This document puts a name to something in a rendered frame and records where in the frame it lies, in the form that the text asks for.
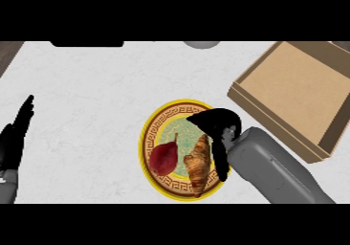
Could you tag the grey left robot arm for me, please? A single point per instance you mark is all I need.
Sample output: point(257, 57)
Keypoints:
point(3, 188)

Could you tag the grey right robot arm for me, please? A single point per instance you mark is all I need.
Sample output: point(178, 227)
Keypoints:
point(272, 172)

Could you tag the grey round object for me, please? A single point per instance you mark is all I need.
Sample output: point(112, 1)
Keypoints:
point(201, 44)

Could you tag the red pear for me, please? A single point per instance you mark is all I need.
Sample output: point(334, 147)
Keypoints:
point(164, 158)

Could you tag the golden brown croissant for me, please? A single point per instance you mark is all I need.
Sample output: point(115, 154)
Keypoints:
point(198, 164)

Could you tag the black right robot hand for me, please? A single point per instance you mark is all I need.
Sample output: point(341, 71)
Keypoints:
point(218, 122)

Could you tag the open cardboard box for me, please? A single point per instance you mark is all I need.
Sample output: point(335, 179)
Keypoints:
point(295, 89)

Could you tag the black flat appliance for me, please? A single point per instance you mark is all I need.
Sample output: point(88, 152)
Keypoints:
point(87, 43)

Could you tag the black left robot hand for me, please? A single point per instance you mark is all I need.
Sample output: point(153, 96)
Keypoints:
point(14, 137)

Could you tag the yellow patterned plate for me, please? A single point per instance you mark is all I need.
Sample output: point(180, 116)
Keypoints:
point(170, 130)

